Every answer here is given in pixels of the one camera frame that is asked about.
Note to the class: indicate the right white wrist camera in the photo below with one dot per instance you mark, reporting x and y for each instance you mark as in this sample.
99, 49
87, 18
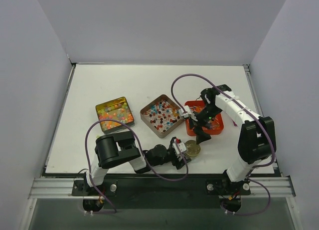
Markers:
187, 112

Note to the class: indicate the gold jar lid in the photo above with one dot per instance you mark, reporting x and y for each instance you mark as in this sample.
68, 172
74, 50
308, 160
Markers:
192, 148

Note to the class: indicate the gold tin with star candies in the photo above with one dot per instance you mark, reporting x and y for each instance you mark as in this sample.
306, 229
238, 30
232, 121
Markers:
117, 109

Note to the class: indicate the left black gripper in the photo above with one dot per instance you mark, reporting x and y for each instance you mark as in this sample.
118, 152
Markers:
177, 155

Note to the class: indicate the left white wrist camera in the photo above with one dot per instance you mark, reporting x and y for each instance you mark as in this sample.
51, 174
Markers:
179, 146

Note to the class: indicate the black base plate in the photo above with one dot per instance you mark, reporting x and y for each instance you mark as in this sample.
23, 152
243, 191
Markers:
157, 201

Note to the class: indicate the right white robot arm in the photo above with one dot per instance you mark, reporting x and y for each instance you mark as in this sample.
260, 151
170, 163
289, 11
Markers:
257, 139

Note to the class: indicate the orange tray with lollipops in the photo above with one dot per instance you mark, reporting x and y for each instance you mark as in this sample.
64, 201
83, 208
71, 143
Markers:
217, 125

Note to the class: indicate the beige tin with lollipops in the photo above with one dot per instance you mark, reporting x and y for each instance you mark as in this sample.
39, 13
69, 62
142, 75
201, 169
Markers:
161, 116

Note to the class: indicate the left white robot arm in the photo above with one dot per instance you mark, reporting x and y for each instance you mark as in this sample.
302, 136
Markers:
113, 150

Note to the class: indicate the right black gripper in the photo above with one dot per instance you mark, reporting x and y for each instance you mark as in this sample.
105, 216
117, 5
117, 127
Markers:
197, 122

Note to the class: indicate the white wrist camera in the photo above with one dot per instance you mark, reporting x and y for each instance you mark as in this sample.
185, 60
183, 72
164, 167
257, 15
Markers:
179, 146
187, 112

